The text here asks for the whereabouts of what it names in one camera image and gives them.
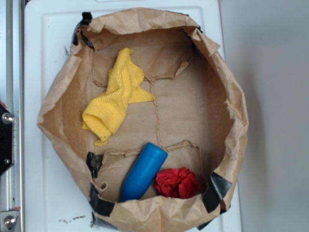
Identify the yellow microfibre cloth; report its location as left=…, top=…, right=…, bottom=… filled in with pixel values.
left=82, top=48, right=155, bottom=147

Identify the crumpled red cloth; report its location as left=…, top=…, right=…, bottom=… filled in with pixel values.
left=154, top=167, right=200, bottom=199

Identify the brown paper bag tray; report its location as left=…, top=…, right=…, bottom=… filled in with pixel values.
left=38, top=8, right=249, bottom=232

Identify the blue plastic bottle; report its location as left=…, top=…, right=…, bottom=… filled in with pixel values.
left=120, top=143, right=168, bottom=202

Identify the white plastic board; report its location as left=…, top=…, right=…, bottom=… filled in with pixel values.
left=23, top=0, right=241, bottom=232

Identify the black metal bracket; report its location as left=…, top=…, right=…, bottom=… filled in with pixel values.
left=0, top=102, right=14, bottom=176

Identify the aluminium frame rail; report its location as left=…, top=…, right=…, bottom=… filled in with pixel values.
left=0, top=0, right=25, bottom=232

